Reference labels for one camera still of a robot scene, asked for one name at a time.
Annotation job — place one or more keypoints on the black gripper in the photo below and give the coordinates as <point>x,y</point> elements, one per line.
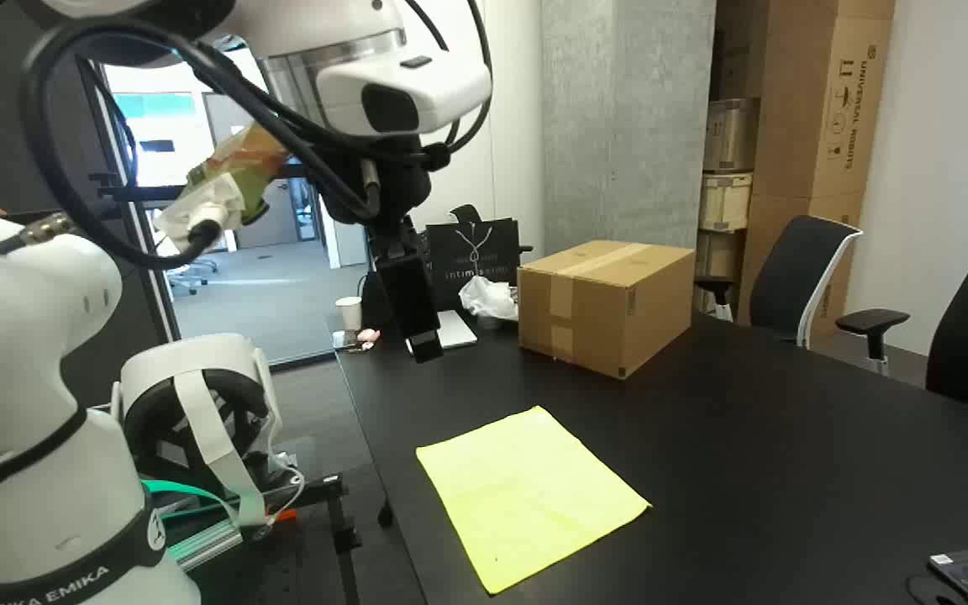
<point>405,285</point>

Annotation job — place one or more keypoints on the yellow towel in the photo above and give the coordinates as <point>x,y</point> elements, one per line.
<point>530,493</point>

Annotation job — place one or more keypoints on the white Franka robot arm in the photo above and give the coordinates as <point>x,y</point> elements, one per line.
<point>15,338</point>

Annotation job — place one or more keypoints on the white crumpled paper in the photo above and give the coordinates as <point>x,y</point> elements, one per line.
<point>488,300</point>

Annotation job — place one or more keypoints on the white cup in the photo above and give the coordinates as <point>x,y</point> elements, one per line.
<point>349,312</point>

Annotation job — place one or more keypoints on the black tripod stand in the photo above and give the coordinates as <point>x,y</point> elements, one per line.
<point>336,507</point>

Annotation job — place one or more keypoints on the white storage box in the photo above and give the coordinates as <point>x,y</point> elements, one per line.
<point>727,201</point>

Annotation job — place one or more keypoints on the grey storage box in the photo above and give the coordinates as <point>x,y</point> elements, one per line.
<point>730,135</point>

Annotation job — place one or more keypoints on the tall brown cardboard box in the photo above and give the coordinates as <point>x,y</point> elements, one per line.
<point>822,112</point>

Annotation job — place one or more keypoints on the black camera device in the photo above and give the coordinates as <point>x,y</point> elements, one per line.
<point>485,252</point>

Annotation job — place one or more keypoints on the black white-frame office chair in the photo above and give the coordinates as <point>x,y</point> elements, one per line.
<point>798,281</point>
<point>200,422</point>

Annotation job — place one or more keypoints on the tan taped wrist camera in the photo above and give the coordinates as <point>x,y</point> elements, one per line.
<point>227,184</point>

